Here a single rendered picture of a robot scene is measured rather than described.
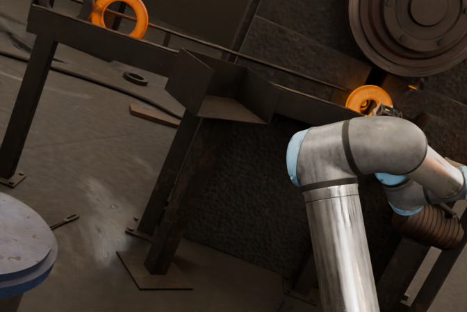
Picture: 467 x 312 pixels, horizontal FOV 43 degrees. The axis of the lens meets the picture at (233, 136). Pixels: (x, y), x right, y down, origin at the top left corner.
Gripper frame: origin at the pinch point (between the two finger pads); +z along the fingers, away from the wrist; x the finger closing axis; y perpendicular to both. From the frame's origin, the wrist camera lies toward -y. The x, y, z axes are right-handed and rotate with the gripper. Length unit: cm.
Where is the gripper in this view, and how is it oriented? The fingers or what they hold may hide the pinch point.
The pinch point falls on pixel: (378, 112)
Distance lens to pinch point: 198.1
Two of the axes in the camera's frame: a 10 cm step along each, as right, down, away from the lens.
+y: 3.6, -7.6, -5.4
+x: -9.2, -3.8, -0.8
